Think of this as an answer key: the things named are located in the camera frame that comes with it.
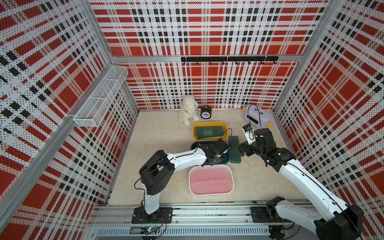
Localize green pencil case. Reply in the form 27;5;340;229
229;136;242;164
195;126;224;140

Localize pink pencil case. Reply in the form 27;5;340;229
190;166;233;185
191;180;233;195

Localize black pencil case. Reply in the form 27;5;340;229
218;148;230;162

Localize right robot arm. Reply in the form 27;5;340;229
238;124;364;240

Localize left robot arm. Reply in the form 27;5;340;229
139;139;230;216

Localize teal storage tray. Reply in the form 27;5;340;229
190;141;230;165

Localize yellow storage tray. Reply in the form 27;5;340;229
193;121;230;141

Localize white storage tray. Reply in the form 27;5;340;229
189;165;235;197

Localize lavender toaster toy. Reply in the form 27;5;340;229
243;104;272;129

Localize black alarm clock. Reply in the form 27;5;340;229
201;105;212;120

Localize white plush dog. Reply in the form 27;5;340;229
179;96;200;126

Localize green circuit board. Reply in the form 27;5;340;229
140;227;158;235

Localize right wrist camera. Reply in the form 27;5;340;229
242;124;256;145

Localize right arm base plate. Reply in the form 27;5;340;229
250;207;292;224

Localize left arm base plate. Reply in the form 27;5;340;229
131;207;173;224

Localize black hook rail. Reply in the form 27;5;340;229
181;56;279;63

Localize white wire mesh shelf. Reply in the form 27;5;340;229
74;66;128;128

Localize aluminium rail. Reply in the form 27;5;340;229
89;202;334;227

